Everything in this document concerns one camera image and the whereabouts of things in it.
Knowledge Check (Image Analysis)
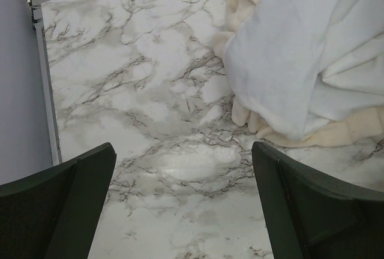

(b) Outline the grey pillowcase with cream trim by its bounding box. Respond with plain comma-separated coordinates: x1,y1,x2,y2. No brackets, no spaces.
214,0,383,147

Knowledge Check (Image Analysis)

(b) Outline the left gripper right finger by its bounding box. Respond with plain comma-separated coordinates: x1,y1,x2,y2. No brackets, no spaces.
252,142,383,259

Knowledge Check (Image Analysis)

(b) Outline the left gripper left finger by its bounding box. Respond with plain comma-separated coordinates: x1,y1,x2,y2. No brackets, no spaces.
1,143,116,258

